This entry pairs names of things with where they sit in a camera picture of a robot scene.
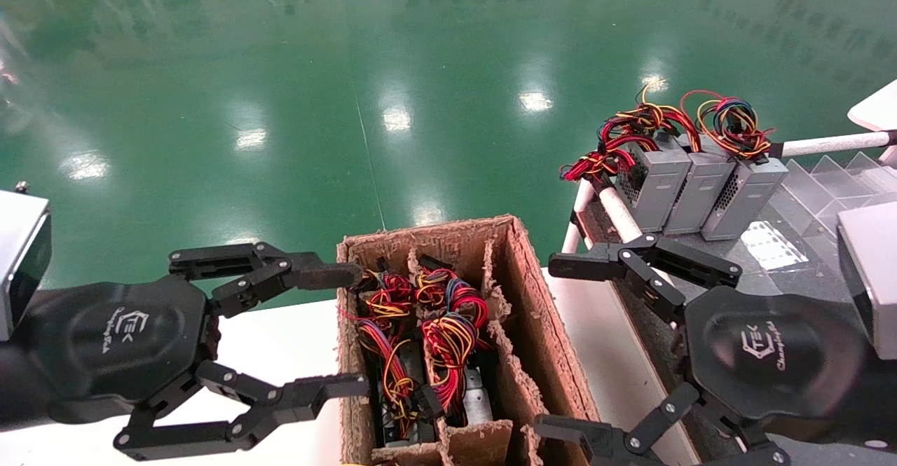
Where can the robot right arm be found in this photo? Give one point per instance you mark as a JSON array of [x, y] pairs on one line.
[[886, 396]]

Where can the worn cardboard box with dividers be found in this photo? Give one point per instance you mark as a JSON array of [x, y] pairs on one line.
[[539, 312]]

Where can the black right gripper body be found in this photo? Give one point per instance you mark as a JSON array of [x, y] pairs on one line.
[[771, 354]]

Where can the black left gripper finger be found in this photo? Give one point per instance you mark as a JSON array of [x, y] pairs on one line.
[[315, 390], [315, 277]]

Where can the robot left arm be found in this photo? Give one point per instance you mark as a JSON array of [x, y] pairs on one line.
[[14, 389]]

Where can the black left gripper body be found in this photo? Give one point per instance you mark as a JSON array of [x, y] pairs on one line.
[[119, 343]]

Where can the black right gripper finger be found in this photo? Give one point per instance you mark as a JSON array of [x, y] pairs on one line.
[[694, 263], [589, 441]]

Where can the white frame leg pipe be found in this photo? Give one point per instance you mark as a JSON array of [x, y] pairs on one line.
[[578, 217]]

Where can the clear acrylic divider tray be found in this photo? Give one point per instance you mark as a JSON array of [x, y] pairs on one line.
[[827, 186]]

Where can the white pipe with black joint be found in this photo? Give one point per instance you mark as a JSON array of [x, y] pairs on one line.
[[834, 144]]

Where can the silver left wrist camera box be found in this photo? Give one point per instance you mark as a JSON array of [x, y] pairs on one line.
[[21, 263]]

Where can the white table board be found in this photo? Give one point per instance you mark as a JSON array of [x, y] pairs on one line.
[[879, 108]]

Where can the long white frame pipe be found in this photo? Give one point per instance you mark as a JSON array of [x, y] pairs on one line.
[[620, 214]]

